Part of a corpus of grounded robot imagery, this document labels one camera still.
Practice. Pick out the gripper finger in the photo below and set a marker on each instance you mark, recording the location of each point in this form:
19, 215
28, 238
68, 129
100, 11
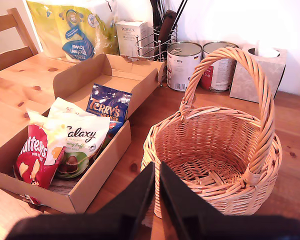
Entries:
182, 200
132, 200

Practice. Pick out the brown cardboard box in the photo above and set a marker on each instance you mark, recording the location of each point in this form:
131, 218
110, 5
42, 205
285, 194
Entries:
102, 185

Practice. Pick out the white Galaxy egg bag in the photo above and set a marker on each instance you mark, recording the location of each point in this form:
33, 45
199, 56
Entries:
85, 140
65, 107

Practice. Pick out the blue Terry's orange egg bag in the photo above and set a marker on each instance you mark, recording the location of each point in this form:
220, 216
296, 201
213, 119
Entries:
110, 107

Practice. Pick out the red Maltesers egg bag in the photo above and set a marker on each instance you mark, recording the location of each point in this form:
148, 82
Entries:
32, 155

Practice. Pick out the woven wicker basket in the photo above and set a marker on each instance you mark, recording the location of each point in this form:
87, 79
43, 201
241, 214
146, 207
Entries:
215, 150

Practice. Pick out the grey patterned tissue box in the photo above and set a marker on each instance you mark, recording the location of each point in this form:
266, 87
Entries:
240, 85

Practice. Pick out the white Porlex box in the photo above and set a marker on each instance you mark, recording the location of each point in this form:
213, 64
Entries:
131, 37

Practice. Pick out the red label tin can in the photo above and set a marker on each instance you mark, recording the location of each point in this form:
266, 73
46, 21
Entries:
220, 75

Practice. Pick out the white label tin can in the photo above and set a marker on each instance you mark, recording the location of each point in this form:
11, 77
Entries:
183, 67

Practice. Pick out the white tissue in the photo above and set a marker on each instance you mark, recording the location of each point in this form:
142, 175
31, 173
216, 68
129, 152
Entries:
267, 51

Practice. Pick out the yellow kitchen towel pack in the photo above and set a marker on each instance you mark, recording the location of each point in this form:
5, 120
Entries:
75, 30

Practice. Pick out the black sticks bundle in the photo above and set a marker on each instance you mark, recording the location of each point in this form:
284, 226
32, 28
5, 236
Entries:
156, 12

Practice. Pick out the wooden chair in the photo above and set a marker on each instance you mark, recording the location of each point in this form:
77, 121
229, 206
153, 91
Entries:
12, 22

